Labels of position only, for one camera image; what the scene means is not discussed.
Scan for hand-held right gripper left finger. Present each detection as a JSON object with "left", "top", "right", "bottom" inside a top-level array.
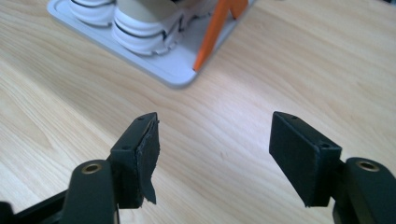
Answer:
[{"left": 108, "top": 111, "right": 162, "bottom": 210}]

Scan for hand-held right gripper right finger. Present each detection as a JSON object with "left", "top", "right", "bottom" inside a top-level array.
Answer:
[{"left": 268, "top": 110, "right": 344, "bottom": 208}]

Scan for white shoe rack orange posts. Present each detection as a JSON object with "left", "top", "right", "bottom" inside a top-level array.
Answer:
[{"left": 46, "top": 0, "right": 257, "bottom": 90}]

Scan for navy and beige sneaker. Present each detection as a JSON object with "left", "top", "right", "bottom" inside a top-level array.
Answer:
[
  {"left": 68, "top": 0, "right": 118, "bottom": 28},
  {"left": 111, "top": 0, "right": 220, "bottom": 58}
]

